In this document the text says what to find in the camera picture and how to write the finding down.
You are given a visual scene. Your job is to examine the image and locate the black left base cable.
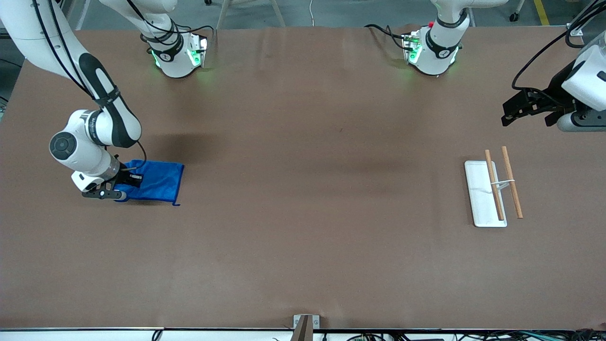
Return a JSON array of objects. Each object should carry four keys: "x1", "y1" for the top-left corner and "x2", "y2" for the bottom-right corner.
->
[{"x1": 365, "y1": 24, "x2": 409, "y2": 50}]

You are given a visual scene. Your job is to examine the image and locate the beige wooden stand legs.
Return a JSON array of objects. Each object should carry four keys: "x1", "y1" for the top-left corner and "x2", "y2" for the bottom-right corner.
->
[{"x1": 215, "y1": 0, "x2": 287, "y2": 29}]

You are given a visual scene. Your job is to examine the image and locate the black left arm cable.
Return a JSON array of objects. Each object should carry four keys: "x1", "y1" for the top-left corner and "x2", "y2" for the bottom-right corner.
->
[{"x1": 511, "y1": 0, "x2": 606, "y2": 102}]

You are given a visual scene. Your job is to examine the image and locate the white towel rack wooden bars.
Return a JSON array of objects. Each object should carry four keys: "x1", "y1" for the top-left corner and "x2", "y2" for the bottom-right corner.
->
[{"x1": 464, "y1": 146, "x2": 524, "y2": 228}]

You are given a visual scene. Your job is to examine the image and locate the aluminium frame post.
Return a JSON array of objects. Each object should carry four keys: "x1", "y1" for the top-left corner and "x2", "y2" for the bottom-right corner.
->
[{"x1": 568, "y1": 0, "x2": 606, "y2": 37}]

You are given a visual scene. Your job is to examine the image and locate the brown table cover sheet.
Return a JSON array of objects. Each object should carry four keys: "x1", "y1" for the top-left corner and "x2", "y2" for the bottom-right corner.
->
[{"x1": 0, "y1": 26, "x2": 606, "y2": 330}]

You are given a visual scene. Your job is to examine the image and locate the metal bracket with brown post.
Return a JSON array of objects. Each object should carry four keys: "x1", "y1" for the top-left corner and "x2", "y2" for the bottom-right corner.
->
[{"x1": 291, "y1": 314, "x2": 320, "y2": 341}]

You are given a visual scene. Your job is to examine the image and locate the blue microfibre towel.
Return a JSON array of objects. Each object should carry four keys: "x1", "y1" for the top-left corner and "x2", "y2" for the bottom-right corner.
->
[{"x1": 114, "y1": 160, "x2": 185, "y2": 206}]

